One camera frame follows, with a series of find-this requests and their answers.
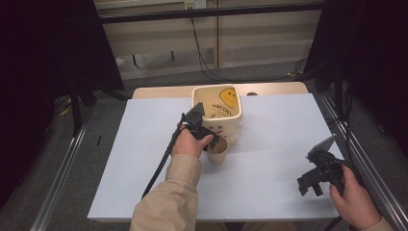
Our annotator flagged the black floor cable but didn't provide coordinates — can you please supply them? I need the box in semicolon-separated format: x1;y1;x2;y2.
190;16;310;84

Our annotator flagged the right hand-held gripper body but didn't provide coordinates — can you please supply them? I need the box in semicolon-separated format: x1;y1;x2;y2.
305;134;346;195

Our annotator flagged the dark curtain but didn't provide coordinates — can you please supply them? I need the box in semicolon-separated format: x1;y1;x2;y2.
0;0;126;210
302;0;408;159

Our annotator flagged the wooden table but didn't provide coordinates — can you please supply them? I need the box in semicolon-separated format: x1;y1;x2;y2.
132;81;310;100

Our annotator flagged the black horizontal bar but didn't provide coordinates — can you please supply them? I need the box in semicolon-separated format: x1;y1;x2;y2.
98;1;325;25

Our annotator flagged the white table cover sheet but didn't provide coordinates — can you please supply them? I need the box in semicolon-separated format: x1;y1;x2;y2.
87;92;344;223

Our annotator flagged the white wall socket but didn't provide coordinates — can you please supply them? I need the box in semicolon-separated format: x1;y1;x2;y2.
184;0;208;11

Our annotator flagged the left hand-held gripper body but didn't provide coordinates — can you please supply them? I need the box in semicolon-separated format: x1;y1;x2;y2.
180;101;217;142

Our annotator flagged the person's right hand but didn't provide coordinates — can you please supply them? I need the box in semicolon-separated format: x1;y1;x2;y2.
329;164;383;231

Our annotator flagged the black metal stand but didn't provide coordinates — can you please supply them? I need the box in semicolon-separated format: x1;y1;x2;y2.
69;82;98;138

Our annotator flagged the brown paper cup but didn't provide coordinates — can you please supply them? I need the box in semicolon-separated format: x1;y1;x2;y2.
206;136;231;166

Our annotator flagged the aluminium rail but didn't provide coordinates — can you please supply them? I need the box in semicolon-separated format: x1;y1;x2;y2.
320;91;408;231
29;105;94;231

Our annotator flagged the cream smiley face bin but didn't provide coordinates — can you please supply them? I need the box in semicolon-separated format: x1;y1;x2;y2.
191;84;243;140

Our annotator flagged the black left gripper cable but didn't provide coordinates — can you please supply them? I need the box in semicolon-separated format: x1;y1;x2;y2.
140;113;188;200

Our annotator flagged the person's left hand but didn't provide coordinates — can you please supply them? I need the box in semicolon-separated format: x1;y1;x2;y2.
170;123;215;159

